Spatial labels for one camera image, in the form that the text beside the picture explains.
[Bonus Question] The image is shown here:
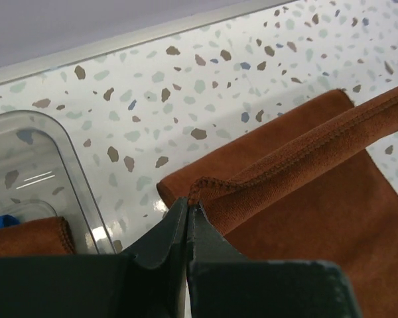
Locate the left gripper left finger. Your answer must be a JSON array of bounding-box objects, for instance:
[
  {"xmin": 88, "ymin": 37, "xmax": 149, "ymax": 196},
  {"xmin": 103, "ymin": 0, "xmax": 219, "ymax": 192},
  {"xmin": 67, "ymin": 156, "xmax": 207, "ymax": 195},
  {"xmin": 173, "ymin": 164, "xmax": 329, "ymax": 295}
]
[{"xmin": 0, "ymin": 198, "xmax": 188, "ymax": 317}]

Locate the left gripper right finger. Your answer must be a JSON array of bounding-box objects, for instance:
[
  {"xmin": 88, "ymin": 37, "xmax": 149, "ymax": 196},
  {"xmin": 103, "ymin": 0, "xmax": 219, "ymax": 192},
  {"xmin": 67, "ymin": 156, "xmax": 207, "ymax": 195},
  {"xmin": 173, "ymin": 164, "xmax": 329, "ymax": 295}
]
[{"xmin": 187, "ymin": 205, "xmax": 362, "ymax": 317}]

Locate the brown towel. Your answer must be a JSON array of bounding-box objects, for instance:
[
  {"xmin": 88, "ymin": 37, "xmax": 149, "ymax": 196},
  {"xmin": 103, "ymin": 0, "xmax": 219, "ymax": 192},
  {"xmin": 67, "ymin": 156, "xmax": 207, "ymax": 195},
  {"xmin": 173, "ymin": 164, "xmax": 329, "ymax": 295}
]
[
  {"xmin": 0, "ymin": 217, "xmax": 76, "ymax": 258},
  {"xmin": 157, "ymin": 87, "xmax": 398, "ymax": 317}
]

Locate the blue towel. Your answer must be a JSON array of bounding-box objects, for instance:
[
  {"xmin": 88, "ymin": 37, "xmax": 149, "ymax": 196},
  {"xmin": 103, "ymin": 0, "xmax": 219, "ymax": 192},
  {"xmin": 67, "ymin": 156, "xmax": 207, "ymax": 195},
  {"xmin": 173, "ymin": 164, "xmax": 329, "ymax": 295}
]
[{"xmin": 0, "ymin": 215, "xmax": 21, "ymax": 229}]

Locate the clear plastic storage bin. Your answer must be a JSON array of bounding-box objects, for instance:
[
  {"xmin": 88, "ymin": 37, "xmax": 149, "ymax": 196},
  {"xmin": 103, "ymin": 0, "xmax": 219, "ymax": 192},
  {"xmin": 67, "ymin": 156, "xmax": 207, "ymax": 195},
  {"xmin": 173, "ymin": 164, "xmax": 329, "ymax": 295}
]
[{"xmin": 0, "ymin": 111, "xmax": 115, "ymax": 254}]

